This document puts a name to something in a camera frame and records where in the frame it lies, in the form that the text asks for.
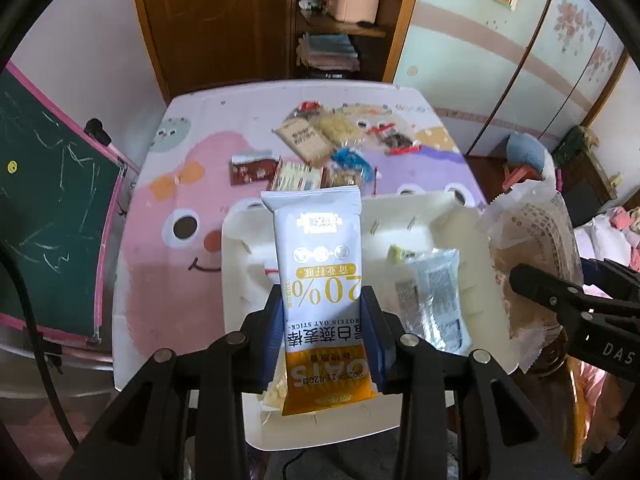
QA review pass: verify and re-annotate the stack of folded towels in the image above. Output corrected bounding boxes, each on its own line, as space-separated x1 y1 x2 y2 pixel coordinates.
296 32 361 73

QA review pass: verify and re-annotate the large clear white packet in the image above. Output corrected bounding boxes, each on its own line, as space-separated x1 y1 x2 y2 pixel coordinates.
395 248 473 356

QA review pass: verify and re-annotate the dark red packet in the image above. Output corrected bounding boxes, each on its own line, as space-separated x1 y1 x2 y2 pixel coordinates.
231 154 278 187

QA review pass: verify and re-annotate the wooden corner shelf unit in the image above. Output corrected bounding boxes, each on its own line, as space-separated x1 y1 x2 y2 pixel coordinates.
287 0 426 83

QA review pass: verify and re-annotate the white pillow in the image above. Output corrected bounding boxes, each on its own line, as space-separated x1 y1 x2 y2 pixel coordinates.
575 210 640 271

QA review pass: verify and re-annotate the green chalkboard easel pink frame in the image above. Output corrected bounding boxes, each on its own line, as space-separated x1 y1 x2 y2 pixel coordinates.
0 62 143 356

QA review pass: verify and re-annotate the clear bag of yellow snacks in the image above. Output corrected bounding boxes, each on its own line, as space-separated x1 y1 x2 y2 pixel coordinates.
257 375 291 413
312 112 368 148

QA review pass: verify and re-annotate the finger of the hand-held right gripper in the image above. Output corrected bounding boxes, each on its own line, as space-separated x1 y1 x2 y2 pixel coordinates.
580 257 640 301
509 262 601 321

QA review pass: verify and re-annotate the brown cookie packet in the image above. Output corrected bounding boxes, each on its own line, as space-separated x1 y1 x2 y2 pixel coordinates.
325 167 373 191

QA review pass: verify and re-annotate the white plastic tray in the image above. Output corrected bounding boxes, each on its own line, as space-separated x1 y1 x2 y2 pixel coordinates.
221 191 521 452

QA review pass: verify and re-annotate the floral sliding wardrobe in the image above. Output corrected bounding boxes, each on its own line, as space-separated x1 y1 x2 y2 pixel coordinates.
392 0 640 158

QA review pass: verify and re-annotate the pink plastic stool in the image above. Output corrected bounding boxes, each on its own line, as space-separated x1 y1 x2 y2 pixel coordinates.
502 165 543 191

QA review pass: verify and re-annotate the tan bread packet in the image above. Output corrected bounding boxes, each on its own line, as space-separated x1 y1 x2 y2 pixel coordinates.
272 117 335 166

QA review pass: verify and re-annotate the white orange oat bar packet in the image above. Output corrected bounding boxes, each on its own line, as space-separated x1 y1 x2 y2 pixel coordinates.
261 185 379 417

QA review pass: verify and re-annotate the blue white cushion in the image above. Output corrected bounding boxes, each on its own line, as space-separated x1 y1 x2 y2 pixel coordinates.
505 132 556 196

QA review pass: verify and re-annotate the clear white printed bread bag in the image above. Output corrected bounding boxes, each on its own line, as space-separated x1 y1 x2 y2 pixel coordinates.
475 180 586 373

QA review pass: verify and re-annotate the cartoon printed tablecloth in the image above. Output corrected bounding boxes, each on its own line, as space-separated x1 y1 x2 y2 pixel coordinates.
112 80 488 393

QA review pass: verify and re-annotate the blue snack packet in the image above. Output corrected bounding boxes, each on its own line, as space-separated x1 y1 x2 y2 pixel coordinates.
331 147 376 171

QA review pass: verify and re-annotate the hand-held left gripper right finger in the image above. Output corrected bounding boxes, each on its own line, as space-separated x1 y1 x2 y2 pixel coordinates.
360 285 591 480

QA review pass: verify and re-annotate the brown wooden door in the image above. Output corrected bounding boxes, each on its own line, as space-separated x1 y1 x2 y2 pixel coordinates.
129 0 296 103

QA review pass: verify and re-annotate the wooden bedpost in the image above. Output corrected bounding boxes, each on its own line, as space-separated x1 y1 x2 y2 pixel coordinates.
515 340 586 466

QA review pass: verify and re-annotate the clear packet with red strip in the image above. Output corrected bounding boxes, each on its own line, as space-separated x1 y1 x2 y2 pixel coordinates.
370 125 423 156

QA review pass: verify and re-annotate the black cable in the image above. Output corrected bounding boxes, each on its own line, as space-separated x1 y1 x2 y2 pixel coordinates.
0 247 81 453

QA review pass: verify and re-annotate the red beige label packet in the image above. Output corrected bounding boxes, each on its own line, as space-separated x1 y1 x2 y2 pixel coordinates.
272 159 323 192

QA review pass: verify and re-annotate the black glossy bag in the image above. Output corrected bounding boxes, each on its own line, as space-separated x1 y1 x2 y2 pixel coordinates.
305 69 358 81

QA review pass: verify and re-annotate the dark wooden cabinet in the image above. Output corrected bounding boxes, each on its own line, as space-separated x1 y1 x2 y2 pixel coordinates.
555 150 626 226

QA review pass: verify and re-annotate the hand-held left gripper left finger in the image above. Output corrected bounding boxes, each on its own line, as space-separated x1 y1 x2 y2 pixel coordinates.
57 285 286 480

